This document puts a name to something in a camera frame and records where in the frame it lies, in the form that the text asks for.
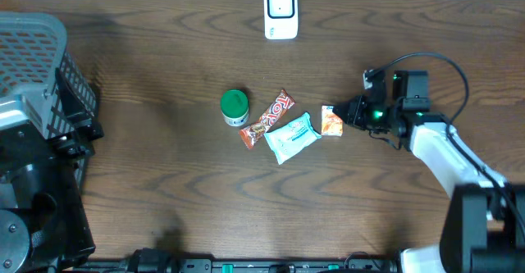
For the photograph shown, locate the green lid white jar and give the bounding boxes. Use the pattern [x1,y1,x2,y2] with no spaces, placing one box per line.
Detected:
[220,89,249,127]

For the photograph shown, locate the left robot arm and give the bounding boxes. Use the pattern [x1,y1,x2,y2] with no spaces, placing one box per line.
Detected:
[1,71,103,272]

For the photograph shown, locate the orange Kleenex tissue pack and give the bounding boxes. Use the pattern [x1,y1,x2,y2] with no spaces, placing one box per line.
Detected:
[321,105,343,137]

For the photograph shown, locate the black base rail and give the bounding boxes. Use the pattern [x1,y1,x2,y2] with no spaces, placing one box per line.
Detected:
[69,248,403,273]

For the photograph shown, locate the light blue wet wipes pack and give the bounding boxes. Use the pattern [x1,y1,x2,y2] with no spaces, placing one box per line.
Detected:
[264,112,322,165]

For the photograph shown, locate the orange chocolate bar wrapper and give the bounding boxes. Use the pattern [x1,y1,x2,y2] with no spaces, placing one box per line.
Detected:
[239,89,295,149]

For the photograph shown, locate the grey plastic mesh basket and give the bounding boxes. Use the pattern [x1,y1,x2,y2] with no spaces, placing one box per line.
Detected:
[1,11,100,186]

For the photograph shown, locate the white barcode scanner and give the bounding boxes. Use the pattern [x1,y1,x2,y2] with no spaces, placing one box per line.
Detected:
[263,0,299,40]

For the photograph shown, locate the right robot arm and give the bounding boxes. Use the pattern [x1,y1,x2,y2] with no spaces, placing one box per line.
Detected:
[333,71,524,272]

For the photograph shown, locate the right black cable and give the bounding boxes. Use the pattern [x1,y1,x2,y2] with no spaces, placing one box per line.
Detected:
[367,52,525,233]

